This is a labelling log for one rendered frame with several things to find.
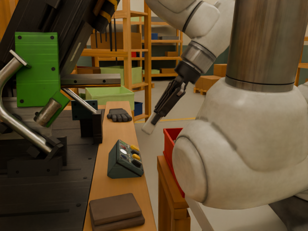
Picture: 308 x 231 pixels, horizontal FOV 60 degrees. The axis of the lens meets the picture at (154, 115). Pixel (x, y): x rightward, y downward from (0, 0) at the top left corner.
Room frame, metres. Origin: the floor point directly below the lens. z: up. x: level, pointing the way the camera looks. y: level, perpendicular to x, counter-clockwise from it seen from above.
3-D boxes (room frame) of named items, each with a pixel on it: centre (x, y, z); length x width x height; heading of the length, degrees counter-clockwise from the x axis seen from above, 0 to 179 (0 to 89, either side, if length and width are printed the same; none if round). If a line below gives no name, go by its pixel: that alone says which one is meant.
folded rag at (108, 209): (0.47, 0.08, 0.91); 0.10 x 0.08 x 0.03; 108
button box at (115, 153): (0.71, 0.08, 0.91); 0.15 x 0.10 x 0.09; 8
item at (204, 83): (7.07, -1.79, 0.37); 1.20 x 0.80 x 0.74; 112
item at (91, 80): (0.95, 0.32, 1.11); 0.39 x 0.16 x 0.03; 98
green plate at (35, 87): (0.79, 0.33, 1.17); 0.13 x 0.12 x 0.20; 8
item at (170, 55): (9.60, 0.58, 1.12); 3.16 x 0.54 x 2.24; 104
